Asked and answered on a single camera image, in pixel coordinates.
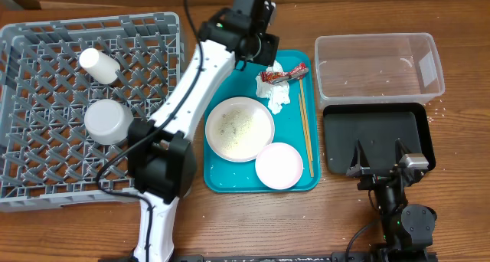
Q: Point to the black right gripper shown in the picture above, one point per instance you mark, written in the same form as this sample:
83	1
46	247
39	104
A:
357	166

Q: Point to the small pink plate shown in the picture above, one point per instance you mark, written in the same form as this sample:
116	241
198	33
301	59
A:
279	166

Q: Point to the red snack wrapper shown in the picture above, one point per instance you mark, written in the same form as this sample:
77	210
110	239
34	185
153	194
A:
297	73

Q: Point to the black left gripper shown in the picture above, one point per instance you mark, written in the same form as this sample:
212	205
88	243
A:
265	52

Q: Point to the black tray bin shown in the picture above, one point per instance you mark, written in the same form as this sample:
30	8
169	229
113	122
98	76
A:
376	127

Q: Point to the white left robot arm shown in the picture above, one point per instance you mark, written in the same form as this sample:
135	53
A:
160	156

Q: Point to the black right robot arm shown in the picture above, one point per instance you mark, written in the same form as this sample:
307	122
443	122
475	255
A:
408	228

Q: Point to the grey metal bowl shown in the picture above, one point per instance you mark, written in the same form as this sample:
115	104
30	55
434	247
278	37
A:
107	121

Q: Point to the white napkin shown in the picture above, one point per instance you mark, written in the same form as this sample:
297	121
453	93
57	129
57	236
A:
277	94

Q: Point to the wooden chopstick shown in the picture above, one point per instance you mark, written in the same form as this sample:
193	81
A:
311	171
305	120

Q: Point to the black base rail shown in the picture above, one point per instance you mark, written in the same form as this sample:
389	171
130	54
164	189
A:
333	257

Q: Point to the white plate with rice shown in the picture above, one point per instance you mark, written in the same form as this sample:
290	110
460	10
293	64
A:
238	128

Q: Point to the white plastic cup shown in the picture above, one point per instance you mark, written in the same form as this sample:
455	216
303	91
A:
99	66

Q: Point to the teal plastic tray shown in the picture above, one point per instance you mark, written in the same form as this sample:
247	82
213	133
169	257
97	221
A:
223	176

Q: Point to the clear plastic bin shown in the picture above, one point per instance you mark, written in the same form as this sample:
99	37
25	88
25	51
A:
377	68

